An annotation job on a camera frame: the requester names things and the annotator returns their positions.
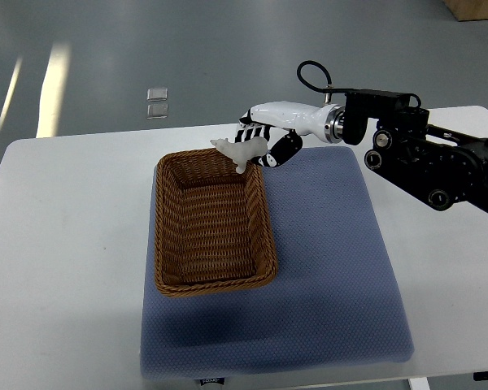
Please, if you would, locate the floor outlet plate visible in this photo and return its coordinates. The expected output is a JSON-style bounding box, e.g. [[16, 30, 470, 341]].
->
[[146, 103, 168, 119], [146, 87, 168, 102]]

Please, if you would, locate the white toy bear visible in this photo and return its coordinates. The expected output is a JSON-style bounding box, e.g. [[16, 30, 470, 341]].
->
[[210, 136, 268, 174]]

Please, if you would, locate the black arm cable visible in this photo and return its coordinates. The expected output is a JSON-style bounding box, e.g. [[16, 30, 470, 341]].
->
[[296, 60, 335, 106]]

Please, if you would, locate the wooden box corner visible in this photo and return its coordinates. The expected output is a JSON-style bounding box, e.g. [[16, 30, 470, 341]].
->
[[443, 0, 488, 21]]

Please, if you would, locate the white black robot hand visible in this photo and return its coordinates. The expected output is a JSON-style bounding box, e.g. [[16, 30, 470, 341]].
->
[[234, 101, 345, 167]]

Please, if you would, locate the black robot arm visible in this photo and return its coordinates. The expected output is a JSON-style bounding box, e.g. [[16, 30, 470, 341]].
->
[[342, 89, 488, 214]]

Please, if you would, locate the lower floor outlet plate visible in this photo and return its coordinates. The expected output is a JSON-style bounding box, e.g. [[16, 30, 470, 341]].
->
[[146, 103, 168, 119]]

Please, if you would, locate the blue gray mat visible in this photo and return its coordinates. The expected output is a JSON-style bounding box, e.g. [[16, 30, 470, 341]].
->
[[141, 146, 414, 380]]

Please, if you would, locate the brown wicker basket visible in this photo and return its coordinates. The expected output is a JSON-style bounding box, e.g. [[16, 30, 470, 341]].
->
[[154, 149, 278, 297]]

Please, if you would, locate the upper floor outlet plate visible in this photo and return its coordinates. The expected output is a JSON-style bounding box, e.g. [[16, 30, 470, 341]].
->
[[146, 87, 168, 102]]

